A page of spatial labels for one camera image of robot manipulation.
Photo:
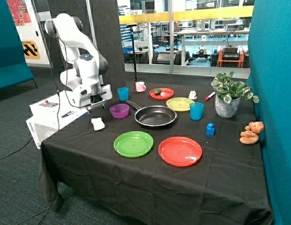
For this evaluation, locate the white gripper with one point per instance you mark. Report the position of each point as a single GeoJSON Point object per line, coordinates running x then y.
{"type": "Point", "coordinates": [88, 97]}

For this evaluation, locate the white sponge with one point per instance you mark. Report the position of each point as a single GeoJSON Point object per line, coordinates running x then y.
{"type": "Point", "coordinates": [97, 124]}

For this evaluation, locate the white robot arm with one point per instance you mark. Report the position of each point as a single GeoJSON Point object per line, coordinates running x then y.
{"type": "Point", "coordinates": [84, 80]}

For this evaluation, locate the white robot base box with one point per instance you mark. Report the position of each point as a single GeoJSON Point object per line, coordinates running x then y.
{"type": "Point", "coordinates": [50, 115]}

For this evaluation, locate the black frying pan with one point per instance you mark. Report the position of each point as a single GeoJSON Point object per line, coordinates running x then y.
{"type": "Point", "coordinates": [154, 115]}

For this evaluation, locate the purple plastic bowl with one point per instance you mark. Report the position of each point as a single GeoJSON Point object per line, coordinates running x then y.
{"type": "Point", "coordinates": [119, 111]}

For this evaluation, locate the blue cup near robot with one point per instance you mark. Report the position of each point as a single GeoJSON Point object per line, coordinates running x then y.
{"type": "Point", "coordinates": [123, 93]}

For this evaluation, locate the pink mug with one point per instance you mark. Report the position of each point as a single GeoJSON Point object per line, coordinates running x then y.
{"type": "Point", "coordinates": [140, 86]}

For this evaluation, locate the green plate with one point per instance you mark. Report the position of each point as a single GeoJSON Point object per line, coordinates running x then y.
{"type": "Point", "coordinates": [133, 144]}

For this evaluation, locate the green vegetable toy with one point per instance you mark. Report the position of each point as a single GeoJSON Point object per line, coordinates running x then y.
{"type": "Point", "coordinates": [157, 92]}

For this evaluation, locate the small red plate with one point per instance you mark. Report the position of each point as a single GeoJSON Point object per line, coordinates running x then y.
{"type": "Point", "coordinates": [164, 94]}

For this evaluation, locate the black tablecloth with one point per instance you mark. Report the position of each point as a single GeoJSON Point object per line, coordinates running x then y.
{"type": "Point", "coordinates": [226, 186]}

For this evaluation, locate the yellow plate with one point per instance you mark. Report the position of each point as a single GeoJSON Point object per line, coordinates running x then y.
{"type": "Point", "coordinates": [179, 104]}

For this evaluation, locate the black tripod stand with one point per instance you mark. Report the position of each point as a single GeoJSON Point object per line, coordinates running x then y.
{"type": "Point", "coordinates": [130, 26]}

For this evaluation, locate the teal sofa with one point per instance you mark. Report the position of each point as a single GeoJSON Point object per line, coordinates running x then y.
{"type": "Point", "coordinates": [13, 67]}

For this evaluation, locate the large red plate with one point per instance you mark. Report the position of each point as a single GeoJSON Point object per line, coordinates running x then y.
{"type": "Point", "coordinates": [180, 151]}

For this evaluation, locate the white power adapter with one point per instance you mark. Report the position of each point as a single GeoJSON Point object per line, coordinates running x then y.
{"type": "Point", "coordinates": [192, 95]}

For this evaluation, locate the blue cup right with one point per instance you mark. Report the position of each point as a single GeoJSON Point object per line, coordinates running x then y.
{"type": "Point", "coordinates": [196, 109]}

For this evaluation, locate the red marker pen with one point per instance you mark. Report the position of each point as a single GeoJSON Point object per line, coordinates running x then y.
{"type": "Point", "coordinates": [210, 96]}

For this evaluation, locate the blue toy block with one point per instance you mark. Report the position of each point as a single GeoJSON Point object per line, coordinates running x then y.
{"type": "Point", "coordinates": [210, 129]}

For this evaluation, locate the potted plant grey pot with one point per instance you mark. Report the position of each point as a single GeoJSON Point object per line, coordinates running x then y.
{"type": "Point", "coordinates": [229, 93]}

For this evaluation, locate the brown teddy bear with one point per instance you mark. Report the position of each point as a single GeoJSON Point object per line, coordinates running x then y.
{"type": "Point", "coordinates": [251, 133]}

